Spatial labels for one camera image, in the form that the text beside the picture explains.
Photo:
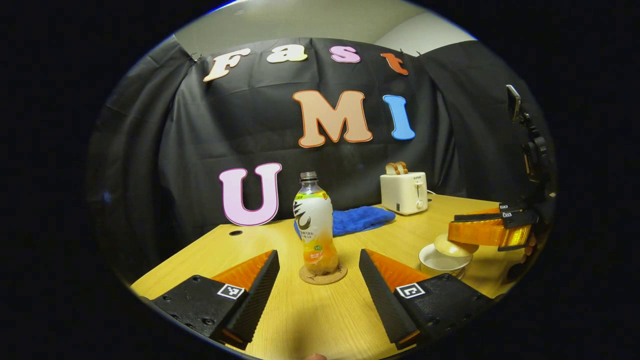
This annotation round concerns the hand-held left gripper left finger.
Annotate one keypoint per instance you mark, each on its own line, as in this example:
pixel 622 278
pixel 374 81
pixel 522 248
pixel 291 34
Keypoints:
pixel 255 297

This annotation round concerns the white ceramic teacup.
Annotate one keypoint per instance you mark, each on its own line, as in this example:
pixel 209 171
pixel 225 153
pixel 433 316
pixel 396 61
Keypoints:
pixel 442 262

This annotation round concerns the cream toaster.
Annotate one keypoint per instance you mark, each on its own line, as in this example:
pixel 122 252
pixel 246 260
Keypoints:
pixel 402 195

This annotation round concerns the round cork coaster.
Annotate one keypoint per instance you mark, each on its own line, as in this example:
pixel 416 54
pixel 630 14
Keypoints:
pixel 325 277

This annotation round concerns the clear labelled water bottle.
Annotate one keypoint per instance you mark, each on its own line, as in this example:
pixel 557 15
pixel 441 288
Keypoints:
pixel 315 225

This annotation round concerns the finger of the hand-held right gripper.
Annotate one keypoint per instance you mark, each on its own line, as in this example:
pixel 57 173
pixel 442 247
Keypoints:
pixel 480 233
pixel 480 217

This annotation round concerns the blue folded towel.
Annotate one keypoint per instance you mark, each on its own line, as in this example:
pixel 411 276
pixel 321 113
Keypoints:
pixel 362 220

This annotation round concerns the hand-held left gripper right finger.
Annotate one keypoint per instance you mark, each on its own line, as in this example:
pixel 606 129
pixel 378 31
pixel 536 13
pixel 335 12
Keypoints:
pixel 382 300

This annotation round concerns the black backdrop cloth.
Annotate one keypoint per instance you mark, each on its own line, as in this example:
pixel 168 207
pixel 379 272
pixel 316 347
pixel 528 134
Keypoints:
pixel 165 150

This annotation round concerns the white ceramic teacup lid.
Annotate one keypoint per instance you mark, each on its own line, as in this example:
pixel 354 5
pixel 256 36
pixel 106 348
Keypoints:
pixel 452 246

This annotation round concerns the black phone stand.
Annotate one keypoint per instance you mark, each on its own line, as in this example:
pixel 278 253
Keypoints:
pixel 537 150

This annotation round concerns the toast bread slice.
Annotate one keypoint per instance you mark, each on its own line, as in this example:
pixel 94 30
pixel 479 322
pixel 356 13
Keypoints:
pixel 402 167
pixel 391 169

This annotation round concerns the smartphone on stand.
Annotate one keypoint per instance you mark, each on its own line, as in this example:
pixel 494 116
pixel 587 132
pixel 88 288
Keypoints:
pixel 513 102

